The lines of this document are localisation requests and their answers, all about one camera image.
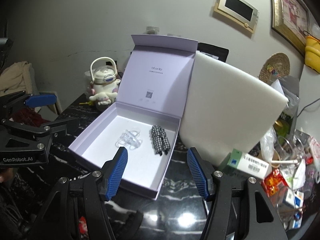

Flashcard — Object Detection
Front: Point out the beige cloth bundle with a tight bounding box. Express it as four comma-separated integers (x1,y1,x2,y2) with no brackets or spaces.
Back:
0,61,33,96

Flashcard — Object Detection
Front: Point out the green white medicine box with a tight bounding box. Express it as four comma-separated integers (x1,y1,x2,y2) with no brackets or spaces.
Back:
218,149,272,180

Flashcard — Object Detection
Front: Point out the yellow small stick toy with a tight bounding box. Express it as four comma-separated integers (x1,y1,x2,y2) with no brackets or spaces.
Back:
79,101,94,106

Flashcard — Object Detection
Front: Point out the lilac open gift box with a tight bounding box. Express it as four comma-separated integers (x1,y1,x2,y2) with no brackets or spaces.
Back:
69,34,198,199

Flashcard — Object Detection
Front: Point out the white foam block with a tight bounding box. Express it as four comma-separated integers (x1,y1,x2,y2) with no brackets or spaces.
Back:
179,52,288,166

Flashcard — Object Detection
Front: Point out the red snack packet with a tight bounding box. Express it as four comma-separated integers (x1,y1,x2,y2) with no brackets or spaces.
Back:
261,169,288,197

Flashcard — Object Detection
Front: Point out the white cinnamoroll kettle toy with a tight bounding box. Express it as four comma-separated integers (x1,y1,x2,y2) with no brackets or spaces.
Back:
89,57,121,106

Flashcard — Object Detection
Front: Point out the round woven straw mat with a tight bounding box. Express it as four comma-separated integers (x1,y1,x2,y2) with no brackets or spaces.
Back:
258,52,290,83

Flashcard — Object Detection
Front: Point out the glass jar with lid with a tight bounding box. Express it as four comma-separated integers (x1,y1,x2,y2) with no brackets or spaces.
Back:
146,26,159,35

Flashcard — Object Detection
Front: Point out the yellow pot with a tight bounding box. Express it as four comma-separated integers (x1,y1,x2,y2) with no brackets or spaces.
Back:
304,30,320,74

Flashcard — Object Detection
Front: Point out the gold framed picture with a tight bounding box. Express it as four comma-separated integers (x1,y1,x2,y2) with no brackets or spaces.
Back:
272,0,311,55

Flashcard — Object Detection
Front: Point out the beige wall intercom panel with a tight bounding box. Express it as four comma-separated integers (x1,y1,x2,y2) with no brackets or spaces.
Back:
213,0,259,34

